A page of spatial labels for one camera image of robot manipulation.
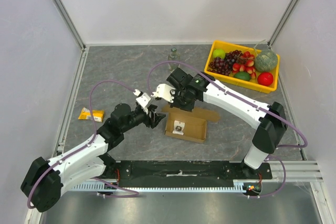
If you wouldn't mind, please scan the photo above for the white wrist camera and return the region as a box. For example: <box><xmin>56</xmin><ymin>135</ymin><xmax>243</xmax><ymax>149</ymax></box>
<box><xmin>133</xmin><ymin>89</ymin><xmax>152</xmax><ymax>114</ymax></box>
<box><xmin>151</xmin><ymin>83</ymin><xmax>176</xmax><ymax>103</ymax></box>

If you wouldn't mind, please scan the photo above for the small white packet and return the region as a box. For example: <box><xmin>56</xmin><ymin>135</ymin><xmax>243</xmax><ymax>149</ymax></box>
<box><xmin>172</xmin><ymin>120</ymin><xmax>185</xmax><ymax>135</ymax></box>

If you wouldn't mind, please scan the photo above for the green apple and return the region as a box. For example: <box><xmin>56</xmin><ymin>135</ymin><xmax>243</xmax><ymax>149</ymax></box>
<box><xmin>213</xmin><ymin>49</ymin><xmax>226</xmax><ymax>59</ymax></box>

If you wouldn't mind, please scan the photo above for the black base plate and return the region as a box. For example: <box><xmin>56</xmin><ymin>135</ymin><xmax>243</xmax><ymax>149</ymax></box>
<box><xmin>100</xmin><ymin>161</ymin><xmax>272</xmax><ymax>187</ymax></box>

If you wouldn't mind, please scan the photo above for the dark purple grape bunch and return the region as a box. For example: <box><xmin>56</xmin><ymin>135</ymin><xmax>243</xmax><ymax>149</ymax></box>
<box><xmin>208</xmin><ymin>50</ymin><xmax>235</xmax><ymax>76</ymax></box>

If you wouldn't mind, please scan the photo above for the green avocado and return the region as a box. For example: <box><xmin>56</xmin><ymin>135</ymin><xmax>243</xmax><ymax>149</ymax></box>
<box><xmin>233</xmin><ymin>71</ymin><xmax>251</xmax><ymax>81</ymax></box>

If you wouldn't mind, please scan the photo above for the green netted melon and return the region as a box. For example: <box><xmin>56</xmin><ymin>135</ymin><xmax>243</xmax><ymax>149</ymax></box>
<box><xmin>254</xmin><ymin>50</ymin><xmax>278</xmax><ymax>72</ymax></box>

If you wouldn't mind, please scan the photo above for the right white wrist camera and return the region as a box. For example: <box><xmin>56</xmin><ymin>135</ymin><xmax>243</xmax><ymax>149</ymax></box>
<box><xmin>151</xmin><ymin>83</ymin><xmax>176</xmax><ymax>103</ymax></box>

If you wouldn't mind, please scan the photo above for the red cherry cluster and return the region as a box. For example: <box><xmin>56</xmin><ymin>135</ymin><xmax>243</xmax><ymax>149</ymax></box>
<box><xmin>232</xmin><ymin>50</ymin><xmax>256</xmax><ymax>80</ymax></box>

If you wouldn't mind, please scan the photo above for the brown cardboard box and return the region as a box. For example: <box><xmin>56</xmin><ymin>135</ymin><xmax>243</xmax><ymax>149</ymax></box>
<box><xmin>162</xmin><ymin>105</ymin><xmax>220</xmax><ymax>143</ymax></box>

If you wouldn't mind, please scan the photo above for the yellow snack packet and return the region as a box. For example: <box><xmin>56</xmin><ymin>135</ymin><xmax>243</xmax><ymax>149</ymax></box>
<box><xmin>78</xmin><ymin>107</ymin><xmax>104</xmax><ymax>123</ymax></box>

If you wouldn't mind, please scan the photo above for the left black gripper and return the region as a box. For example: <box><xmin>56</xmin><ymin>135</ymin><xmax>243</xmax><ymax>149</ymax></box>
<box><xmin>121</xmin><ymin>104</ymin><xmax>166</xmax><ymax>133</ymax></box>

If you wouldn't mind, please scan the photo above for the red apple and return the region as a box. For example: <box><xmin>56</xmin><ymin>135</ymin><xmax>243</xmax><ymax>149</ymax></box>
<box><xmin>257</xmin><ymin>72</ymin><xmax>274</xmax><ymax>87</ymax></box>

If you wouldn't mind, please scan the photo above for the white cable duct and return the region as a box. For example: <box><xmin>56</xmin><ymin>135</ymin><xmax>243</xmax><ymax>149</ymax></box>
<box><xmin>70</xmin><ymin>180</ymin><xmax>246</xmax><ymax>193</ymax></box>

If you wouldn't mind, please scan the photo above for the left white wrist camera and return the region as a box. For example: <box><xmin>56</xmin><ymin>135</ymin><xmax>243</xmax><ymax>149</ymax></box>
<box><xmin>133</xmin><ymin>89</ymin><xmax>152</xmax><ymax>114</ymax></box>

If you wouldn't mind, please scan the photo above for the clear glass bottle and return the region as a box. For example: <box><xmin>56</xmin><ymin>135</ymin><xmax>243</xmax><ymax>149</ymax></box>
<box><xmin>167</xmin><ymin>48</ymin><xmax>180</xmax><ymax>72</ymax></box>

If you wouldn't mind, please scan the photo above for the aluminium frame rail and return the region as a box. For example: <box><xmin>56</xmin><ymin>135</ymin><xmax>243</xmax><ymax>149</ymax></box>
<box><xmin>36</xmin><ymin>159</ymin><xmax>323</xmax><ymax>182</ymax></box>

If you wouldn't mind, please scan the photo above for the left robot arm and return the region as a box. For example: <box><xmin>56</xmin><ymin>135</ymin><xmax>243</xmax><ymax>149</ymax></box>
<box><xmin>20</xmin><ymin>103</ymin><xmax>166</xmax><ymax>212</ymax></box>

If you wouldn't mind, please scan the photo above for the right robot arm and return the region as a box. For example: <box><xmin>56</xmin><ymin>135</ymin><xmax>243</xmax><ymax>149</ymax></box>
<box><xmin>167</xmin><ymin>68</ymin><xmax>287</xmax><ymax>179</ymax></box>

